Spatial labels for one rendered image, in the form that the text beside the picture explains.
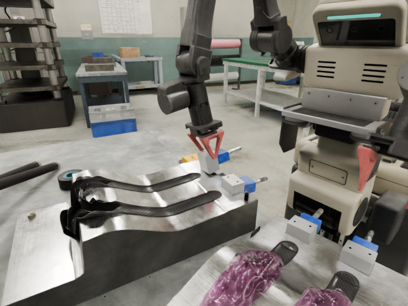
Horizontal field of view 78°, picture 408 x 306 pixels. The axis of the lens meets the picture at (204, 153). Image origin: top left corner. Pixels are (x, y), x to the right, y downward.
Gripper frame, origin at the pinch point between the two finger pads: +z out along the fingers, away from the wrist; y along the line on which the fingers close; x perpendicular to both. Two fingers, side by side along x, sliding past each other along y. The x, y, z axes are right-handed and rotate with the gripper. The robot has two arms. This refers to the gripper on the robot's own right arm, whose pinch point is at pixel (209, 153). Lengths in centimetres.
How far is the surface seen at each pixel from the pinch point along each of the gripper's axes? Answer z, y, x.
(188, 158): 7.4, -21.2, 1.3
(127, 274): 9.6, 16.7, -30.6
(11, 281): 2.4, 12.7, -47.6
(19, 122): 2, -392, -99
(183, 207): 5.6, 10.4, -14.6
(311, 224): 11.5, 28.8, 5.2
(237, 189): 5.9, 13.4, -1.5
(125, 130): 44, -309, 27
